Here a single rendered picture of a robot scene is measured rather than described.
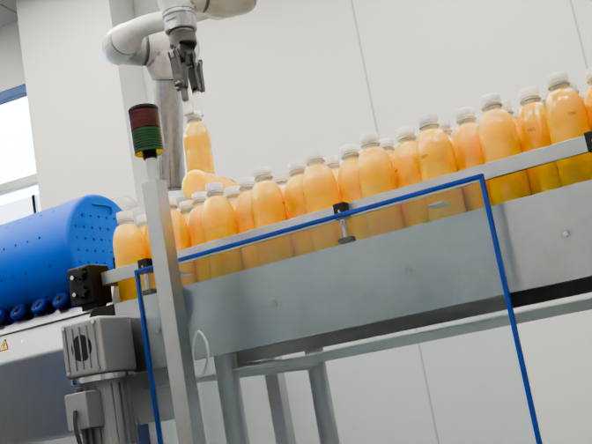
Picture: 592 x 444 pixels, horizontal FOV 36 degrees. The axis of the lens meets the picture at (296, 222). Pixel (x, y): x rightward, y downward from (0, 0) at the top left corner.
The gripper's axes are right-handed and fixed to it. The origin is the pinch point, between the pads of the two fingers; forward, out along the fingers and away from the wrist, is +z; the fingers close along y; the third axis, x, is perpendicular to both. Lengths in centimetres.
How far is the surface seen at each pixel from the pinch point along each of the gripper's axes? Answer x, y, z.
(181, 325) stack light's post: 22, 50, 63
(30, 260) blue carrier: -38, 27, 36
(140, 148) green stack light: 20, 52, 26
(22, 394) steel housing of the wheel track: -49, 24, 68
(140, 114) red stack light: 21, 52, 19
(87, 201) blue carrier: -25.0, 17.7, 22.5
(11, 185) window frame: -299, -231, -83
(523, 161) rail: 91, 34, 46
